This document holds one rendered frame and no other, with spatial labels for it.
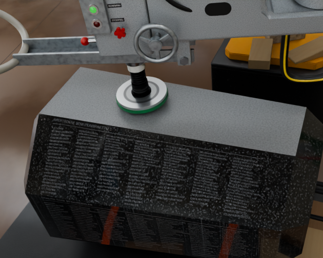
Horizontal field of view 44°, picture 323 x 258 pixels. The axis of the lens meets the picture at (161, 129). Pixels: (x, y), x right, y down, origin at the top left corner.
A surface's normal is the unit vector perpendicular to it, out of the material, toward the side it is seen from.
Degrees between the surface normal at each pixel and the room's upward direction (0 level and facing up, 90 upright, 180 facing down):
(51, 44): 90
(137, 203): 45
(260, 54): 0
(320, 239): 0
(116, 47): 90
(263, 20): 90
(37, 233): 0
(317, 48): 11
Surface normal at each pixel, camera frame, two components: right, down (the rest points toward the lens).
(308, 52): -0.31, -0.65
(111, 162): -0.33, -0.04
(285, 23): -0.10, 0.69
